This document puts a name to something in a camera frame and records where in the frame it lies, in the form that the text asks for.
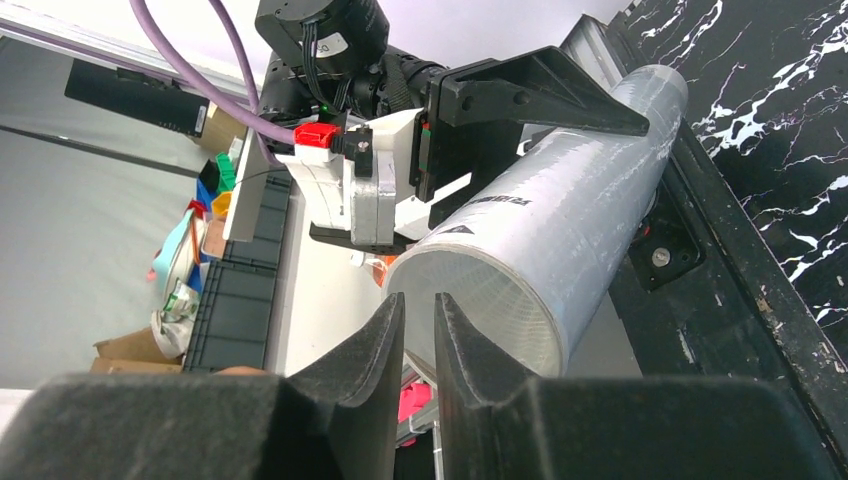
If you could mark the black storage crate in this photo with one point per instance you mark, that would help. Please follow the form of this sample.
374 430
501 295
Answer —
232 325

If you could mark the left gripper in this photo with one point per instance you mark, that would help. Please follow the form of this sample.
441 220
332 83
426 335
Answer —
475 115

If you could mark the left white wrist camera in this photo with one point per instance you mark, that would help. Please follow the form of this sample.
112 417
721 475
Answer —
356 182

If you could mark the white shuttlecock tube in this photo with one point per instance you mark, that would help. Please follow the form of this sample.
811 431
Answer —
530 257

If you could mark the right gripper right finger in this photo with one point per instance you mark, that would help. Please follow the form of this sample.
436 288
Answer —
500 420

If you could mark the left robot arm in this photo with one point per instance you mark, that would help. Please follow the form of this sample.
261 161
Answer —
334 60

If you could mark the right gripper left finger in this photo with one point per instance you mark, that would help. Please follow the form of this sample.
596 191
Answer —
334 419

